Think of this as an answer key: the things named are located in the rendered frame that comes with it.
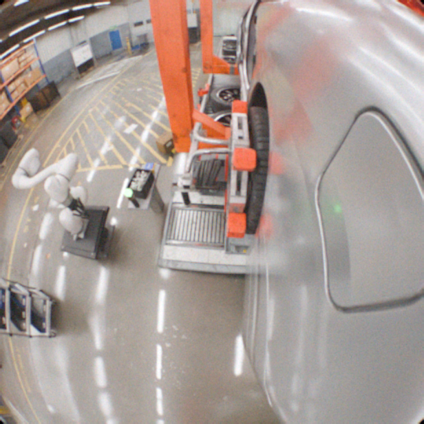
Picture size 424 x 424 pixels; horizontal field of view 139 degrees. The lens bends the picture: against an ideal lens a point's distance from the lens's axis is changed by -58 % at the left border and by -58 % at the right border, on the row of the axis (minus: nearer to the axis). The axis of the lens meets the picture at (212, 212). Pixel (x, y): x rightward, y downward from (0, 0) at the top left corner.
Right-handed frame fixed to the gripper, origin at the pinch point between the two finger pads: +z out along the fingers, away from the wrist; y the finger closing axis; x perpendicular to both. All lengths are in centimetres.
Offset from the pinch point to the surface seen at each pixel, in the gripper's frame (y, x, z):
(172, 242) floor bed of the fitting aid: -5, 50, 59
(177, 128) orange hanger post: -70, 53, -8
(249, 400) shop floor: 142, 134, 60
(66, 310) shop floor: 91, -62, 65
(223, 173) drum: -22, 89, -21
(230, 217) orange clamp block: 1, 93, -22
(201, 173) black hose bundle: -11, 80, -35
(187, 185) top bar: -7, 75, -31
